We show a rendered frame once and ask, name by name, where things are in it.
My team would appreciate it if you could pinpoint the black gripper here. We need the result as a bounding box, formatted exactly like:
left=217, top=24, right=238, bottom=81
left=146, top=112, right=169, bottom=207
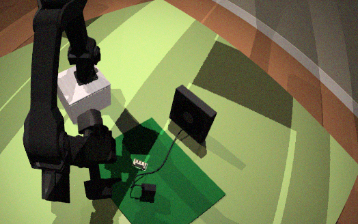
left=71, top=109, right=122, bottom=200

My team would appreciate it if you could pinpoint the black cooling fan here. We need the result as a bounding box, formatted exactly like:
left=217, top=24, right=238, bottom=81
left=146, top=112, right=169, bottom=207
left=169, top=84, right=217, bottom=144

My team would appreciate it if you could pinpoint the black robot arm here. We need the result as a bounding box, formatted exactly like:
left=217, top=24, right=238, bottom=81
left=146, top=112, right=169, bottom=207
left=23, top=0, right=117, bottom=203

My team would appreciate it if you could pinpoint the green circuit board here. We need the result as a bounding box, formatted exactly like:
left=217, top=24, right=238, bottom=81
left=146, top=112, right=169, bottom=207
left=99, top=118, right=225, bottom=224

